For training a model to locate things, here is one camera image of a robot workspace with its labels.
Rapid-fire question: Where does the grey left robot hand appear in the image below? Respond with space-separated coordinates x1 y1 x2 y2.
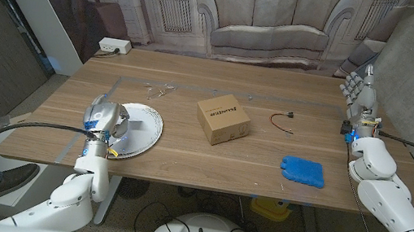
78 91 133 152

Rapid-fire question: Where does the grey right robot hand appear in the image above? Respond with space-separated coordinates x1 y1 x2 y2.
332 60 390 139

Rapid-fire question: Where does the brown cardboard packing box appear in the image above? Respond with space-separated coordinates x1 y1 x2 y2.
191 89 255 151

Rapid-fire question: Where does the white paper plate gold rim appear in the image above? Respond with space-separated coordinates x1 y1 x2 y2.
102 98 167 166

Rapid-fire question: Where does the clear plastic piece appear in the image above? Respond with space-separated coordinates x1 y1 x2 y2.
142 80 177 103

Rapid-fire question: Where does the white power strip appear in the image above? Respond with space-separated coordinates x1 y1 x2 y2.
97 35 133 56

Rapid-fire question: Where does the black round floor object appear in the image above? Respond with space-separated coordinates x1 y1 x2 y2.
116 176 151 203

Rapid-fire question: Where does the blue ice pack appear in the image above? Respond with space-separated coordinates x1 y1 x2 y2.
277 154 329 190

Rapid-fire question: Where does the printed living room backdrop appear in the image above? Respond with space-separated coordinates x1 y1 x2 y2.
0 0 414 114

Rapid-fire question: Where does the yellow object under table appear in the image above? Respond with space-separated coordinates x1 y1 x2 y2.
248 195 294 224

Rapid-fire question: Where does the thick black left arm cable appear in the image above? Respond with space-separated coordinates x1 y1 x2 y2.
0 114 99 214

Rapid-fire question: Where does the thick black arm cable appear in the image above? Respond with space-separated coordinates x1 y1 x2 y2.
0 114 99 214
366 129 414 213

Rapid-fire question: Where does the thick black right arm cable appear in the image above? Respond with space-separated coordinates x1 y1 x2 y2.
366 129 414 213

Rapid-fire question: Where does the red black wire with connector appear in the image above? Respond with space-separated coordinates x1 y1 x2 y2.
268 108 298 135

